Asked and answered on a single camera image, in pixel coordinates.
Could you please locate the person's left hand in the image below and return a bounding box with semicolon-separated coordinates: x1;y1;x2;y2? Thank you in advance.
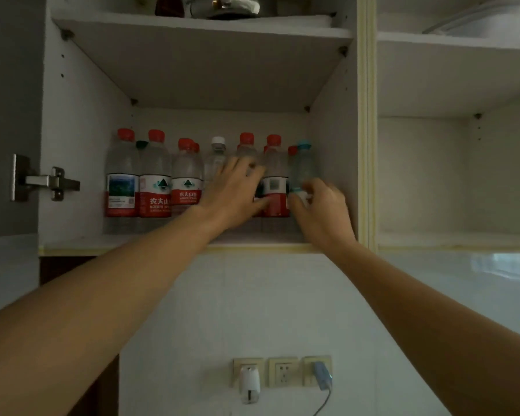
198;156;273;233

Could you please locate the person's right hand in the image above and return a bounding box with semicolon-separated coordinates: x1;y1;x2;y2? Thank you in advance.
288;177;359;252

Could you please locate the white-cap clear bottle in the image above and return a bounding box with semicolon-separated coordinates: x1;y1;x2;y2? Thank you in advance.
203;136;229;191

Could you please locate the teal-cap water bottle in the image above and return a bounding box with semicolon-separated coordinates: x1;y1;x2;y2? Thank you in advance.
288;140;317;206

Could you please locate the group of bottles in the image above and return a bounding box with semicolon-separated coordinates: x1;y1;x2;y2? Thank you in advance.
103;127;300;232

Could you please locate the white wall cabinet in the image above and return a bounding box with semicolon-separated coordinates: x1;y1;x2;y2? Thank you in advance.
38;0;520;256

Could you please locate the person's right forearm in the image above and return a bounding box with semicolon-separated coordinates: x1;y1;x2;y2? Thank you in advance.
329;242;520;416

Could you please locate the person's left forearm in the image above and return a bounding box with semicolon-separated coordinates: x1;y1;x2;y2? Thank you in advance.
0;207;217;416

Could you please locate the cupboard door hinge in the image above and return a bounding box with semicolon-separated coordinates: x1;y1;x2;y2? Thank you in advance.
10;153;81;203

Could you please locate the blue-grey plug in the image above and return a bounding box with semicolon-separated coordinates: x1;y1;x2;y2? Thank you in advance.
313;361;332;391

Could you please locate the white charger plug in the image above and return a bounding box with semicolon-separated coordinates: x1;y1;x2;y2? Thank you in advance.
239;365;262;405

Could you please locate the dark brown bowl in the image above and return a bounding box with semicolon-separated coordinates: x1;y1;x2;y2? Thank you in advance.
155;0;185;18

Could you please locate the white plastic basin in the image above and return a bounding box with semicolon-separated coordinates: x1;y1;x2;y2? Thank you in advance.
422;0;520;39

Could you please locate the grey wall cabinet door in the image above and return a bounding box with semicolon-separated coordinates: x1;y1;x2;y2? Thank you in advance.
0;0;49;239

